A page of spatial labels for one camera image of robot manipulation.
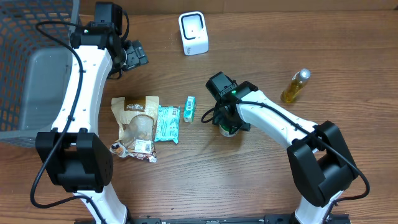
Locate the yellow liquid bottle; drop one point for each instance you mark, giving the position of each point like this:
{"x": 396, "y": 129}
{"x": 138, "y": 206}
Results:
{"x": 299, "y": 80}

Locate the brown snack packet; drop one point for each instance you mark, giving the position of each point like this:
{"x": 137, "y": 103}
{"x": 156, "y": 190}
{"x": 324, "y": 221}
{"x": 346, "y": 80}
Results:
{"x": 137, "y": 118}

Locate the teal Kleenex tissue pack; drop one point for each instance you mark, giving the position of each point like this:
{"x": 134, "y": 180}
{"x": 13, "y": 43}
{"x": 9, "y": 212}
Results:
{"x": 189, "y": 109}

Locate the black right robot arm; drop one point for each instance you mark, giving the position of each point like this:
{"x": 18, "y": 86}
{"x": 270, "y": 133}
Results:
{"x": 320, "y": 161}

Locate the teal snack bar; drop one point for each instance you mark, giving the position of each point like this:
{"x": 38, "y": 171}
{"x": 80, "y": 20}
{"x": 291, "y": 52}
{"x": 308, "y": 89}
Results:
{"x": 168, "y": 124}

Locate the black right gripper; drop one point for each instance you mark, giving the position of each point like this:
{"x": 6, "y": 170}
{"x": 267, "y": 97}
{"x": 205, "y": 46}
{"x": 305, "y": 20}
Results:
{"x": 232, "y": 125}

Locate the white barcode scanner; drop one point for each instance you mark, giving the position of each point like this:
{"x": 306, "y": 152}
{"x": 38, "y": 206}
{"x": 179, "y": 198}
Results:
{"x": 193, "y": 33}

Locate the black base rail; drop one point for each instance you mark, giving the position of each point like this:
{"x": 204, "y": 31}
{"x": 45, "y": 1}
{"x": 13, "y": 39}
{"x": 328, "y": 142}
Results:
{"x": 217, "y": 221}

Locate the green lidded jar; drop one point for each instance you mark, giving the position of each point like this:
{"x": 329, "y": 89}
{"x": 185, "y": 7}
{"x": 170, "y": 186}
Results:
{"x": 228, "y": 131}

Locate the dark grey mesh basket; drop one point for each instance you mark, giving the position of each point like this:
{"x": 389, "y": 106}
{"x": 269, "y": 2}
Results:
{"x": 35, "y": 70}

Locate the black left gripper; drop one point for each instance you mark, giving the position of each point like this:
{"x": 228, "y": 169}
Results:
{"x": 138, "y": 56}

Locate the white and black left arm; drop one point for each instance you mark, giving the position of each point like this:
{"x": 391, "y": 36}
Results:
{"x": 72, "y": 154}

